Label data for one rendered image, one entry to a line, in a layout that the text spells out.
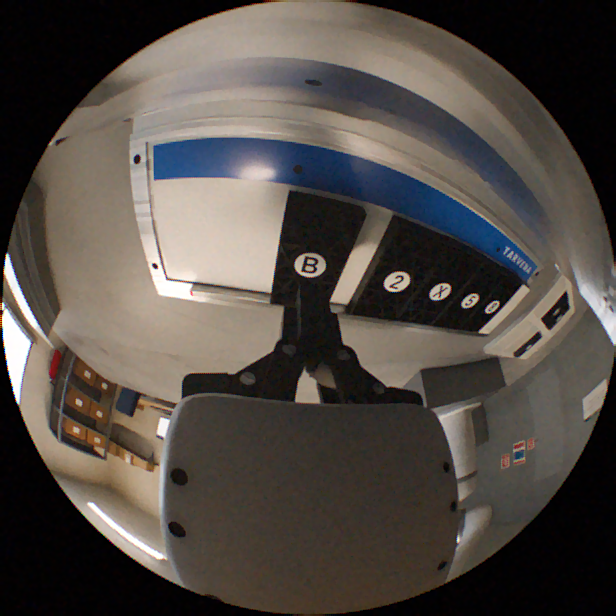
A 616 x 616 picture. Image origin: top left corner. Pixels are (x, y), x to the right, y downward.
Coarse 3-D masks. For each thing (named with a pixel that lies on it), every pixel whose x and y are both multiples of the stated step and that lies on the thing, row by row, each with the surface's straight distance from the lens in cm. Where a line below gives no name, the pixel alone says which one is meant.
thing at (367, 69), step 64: (320, 0) 6; (128, 64) 9; (192, 64) 8; (256, 64) 7; (320, 64) 7; (384, 64) 7; (448, 64) 7; (64, 128) 12; (448, 128) 9; (512, 128) 9; (512, 192) 13; (576, 192) 10; (576, 256) 21
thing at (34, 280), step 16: (32, 192) 45; (32, 208) 42; (16, 224) 41; (32, 224) 44; (16, 240) 43; (32, 240) 46; (16, 256) 45; (32, 256) 49; (16, 272) 46; (32, 272) 51; (48, 272) 57; (32, 288) 54; (48, 288) 60; (32, 304) 56; (48, 304) 64; (48, 320) 68; (48, 336) 71
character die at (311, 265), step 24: (288, 216) 15; (312, 216) 15; (336, 216) 14; (360, 216) 14; (288, 240) 15; (312, 240) 16; (336, 240) 15; (288, 264) 16; (312, 264) 16; (336, 264) 16; (288, 288) 18; (312, 288) 18
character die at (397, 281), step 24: (384, 240) 16; (408, 240) 16; (432, 240) 17; (384, 264) 18; (408, 264) 18; (432, 264) 18; (360, 288) 18; (384, 288) 18; (408, 288) 19; (360, 312) 21; (384, 312) 21
